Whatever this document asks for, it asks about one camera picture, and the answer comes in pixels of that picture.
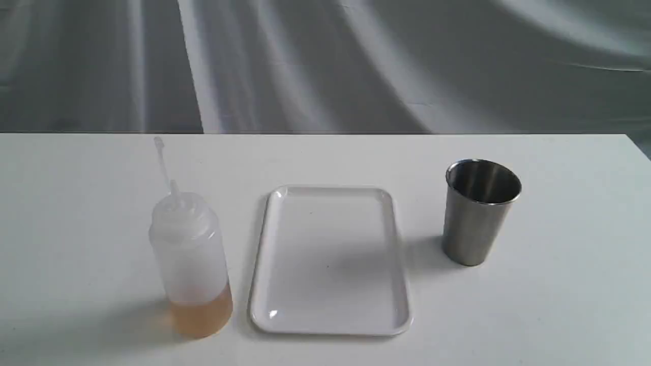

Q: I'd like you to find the clear plastic squeeze bottle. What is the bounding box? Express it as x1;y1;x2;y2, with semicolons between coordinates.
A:
149;136;234;339

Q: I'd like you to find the stainless steel cup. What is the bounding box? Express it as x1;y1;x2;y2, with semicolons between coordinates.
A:
441;159;522;267

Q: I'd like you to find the white rectangular plastic tray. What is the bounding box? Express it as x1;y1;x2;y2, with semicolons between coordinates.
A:
248;185;413;338

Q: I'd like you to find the grey fabric backdrop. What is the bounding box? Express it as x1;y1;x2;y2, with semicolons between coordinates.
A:
1;1;650;155

